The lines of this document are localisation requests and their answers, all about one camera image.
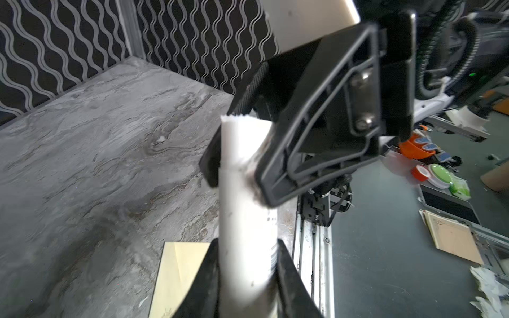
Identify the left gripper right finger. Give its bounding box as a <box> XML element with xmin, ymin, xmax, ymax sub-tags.
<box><xmin>276</xmin><ymin>239</ymin><xmax>323</xmax><ymax>317</ymax></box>

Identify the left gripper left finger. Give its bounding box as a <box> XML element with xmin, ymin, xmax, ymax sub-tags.
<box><xmin>173</xmin><ymin>238</ymin><xmax>220</xmax><ymax>318</ymax></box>

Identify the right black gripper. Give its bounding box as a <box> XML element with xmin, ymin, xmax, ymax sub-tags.
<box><xmin>254</xmin><ymin>11</ymin><xmax>416</xmax><ymax>207</ymax></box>

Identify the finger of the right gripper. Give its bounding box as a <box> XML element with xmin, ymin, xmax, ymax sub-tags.
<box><xmin>199</xmin><ymin>62</ymin><xmax>270</xmax><ymax>188</ymax></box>

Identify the cream yellow envelope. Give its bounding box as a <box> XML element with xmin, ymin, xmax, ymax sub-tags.
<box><xmin>149</xmin><ymin>242</ymin><xmax>209</xmax><ymax>318</ymax></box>

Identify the white glue stick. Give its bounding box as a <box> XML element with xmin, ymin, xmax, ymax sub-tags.
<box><xmin>217</xmin><ymin>114</ymin><xmax>279</xmax><ymax>318</ymax></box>

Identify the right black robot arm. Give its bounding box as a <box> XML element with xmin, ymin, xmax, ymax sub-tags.
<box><xmin>200</xmin><ymin>1</ymin><xmax>508</xmax><ymax>207</ymax></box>

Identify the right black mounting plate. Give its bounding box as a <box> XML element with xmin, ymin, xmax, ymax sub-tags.
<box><xmin>300</xmin><ymin>174</ymin><xmax>353</xmax><ymax>227</ymax></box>

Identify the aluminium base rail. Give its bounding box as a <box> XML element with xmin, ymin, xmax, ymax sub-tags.
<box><xmin>293</xmin><ymin>197</ymin><xmax>335</xmax><ymax>317</ymax></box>

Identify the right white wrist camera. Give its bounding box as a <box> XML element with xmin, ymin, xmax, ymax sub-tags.
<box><xmin>261</xmin><ymin>0</ymin><xmax>361</xmax><ymax>53</ymax></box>

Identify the right black corrugated cable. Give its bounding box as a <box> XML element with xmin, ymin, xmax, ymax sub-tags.
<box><xmin>413</xmin><ymin>0</ymin><xmax>482</xmax><ymax>100</ymax></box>

